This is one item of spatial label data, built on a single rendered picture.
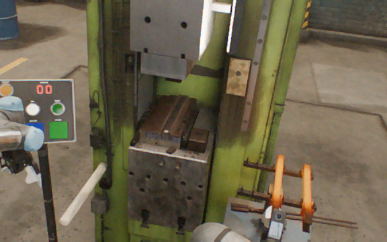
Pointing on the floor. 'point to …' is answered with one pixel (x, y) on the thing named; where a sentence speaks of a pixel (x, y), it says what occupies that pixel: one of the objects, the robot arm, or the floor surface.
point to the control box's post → (48, 193)
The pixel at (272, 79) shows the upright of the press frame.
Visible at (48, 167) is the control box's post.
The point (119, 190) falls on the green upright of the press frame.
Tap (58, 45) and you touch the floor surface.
